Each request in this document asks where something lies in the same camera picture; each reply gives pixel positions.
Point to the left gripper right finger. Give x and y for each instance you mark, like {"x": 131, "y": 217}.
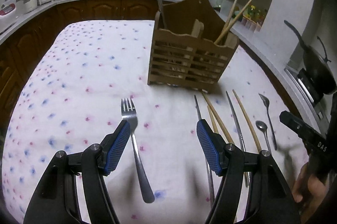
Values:
{"x": 215, "y": 151}

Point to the steel fork long handle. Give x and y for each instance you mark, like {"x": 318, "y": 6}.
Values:
{"x": 129, "y": 114}

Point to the wooden chopstick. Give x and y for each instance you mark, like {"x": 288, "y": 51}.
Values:
{"x": 229, "y": 25}
{"x": 218, "y": 119}
{"x": 230, "y": 15}
{"x": 249, "y": 123}
{"x": 213, "y": 122}

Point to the gas stove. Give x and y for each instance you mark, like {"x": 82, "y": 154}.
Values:
{"x": 311, "y": 96}

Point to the wooden utensil holder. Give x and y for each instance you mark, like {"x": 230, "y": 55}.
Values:
{"x": 185, "y": 51}

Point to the steel fork small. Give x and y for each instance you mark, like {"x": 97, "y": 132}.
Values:
{"x": 266, "y": 103}

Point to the black wok pan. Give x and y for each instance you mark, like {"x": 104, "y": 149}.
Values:
{"x": 316, "y": 65}

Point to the steel spoon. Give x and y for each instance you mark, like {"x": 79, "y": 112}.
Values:
{"x": 263, "y": 128}

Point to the floral white tablecloth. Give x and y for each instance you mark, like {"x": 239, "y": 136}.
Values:
{"x": 72, "y": 100}

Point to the person's right hand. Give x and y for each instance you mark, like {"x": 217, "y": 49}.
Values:
{"x": 320, "y": 207}

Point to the yellow green oil bottle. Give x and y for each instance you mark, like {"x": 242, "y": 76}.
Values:
{"x": 252, "y": 12}

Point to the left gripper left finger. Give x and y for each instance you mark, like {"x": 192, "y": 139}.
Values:
{"x": 113, "y": 146}

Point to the small white slow cooker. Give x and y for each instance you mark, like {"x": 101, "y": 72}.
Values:
{"x": 30, "y": 5}

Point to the white rice cooker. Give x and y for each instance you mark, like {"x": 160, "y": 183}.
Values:
{"x": 7, "y": 16}

